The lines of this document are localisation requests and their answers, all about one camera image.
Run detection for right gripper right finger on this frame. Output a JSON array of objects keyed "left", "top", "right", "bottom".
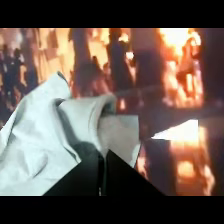
[{"left": 105, "top": 149, "right": 166, "bottom": 197}]

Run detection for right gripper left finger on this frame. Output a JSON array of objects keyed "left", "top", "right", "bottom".
[{"left": 43, "top": 150, "right": 106, "bottom": 197}]

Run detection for beige trousers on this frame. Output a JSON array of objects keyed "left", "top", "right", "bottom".
[{"left": 0, "top": 70, "right": 142, "bottom": 197}]

